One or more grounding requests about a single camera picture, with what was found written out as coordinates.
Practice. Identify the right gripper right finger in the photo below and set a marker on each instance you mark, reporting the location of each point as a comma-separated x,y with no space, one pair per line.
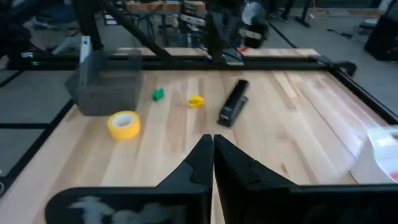
264,202

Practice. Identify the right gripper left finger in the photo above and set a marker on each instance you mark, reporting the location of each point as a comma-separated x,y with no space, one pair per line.
174,202

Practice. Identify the yellow tape roll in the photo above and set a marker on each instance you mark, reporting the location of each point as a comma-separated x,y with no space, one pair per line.
124,130

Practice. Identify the yellow staple remover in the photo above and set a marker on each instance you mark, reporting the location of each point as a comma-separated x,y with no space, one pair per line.
196,102

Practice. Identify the black stapler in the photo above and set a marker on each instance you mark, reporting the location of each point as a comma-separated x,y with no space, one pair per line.
233,104

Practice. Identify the green staple remover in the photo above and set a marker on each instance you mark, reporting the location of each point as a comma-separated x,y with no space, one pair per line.
158,95

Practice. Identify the white plastic bin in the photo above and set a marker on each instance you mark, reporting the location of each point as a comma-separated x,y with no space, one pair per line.
376,155

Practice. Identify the wooden workbench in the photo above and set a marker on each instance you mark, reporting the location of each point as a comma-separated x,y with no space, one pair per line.
146,6

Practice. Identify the black equipment case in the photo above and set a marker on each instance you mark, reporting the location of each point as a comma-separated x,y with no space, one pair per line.
384,34

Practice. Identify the black aluminium table frame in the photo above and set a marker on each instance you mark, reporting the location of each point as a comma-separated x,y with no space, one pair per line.
186,64

